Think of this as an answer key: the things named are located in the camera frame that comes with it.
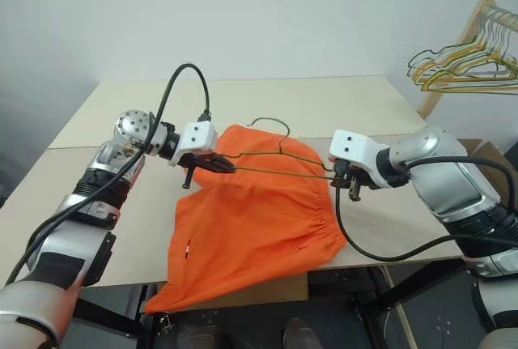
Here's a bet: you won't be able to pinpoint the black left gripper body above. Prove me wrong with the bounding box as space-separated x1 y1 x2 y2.
180 153 215 190

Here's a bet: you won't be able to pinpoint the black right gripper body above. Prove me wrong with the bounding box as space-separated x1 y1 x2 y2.
332 158 368 192

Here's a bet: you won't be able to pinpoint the dark green wire hanger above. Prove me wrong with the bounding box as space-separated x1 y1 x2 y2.
226 117 339 182

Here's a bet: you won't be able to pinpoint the orange shorts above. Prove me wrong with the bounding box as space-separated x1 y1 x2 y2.
144 123 345 316

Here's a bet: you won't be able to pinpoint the wooden clothes rack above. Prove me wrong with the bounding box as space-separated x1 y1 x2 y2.
418 0 518 120

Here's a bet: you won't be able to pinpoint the flat cardboard sheet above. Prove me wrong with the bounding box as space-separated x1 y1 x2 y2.
189 270 309 310

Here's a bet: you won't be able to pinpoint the brown cardboard box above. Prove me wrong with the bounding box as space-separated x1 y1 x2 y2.
461 138 513 181

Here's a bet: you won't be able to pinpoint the dark rounded shoe shape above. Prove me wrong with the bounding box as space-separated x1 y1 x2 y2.
282 318 321 349

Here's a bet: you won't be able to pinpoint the bunch of hangers on rack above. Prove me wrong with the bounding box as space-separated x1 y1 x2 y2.
412 20 518 87

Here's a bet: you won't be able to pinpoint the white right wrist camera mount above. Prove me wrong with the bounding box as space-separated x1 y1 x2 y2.
328 130 390 189

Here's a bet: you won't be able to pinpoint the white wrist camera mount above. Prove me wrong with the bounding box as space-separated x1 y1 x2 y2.
328 130 390 189
168 121 219 168

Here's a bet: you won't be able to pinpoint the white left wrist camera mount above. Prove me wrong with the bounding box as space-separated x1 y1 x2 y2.
168 121 219 168

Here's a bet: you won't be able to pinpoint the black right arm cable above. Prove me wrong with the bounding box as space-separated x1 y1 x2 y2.
332 155 518 263

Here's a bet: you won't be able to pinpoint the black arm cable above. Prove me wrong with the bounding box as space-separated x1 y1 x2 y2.
332 155 518 263
6 63 214 285

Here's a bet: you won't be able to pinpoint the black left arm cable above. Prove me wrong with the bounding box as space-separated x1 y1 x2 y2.
6 63 214 285

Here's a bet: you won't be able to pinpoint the black table frame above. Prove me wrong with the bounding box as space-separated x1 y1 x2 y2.
72 262 473 349

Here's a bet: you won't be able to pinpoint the dark thin wire hanger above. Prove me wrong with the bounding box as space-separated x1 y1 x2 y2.
406 43 470 79

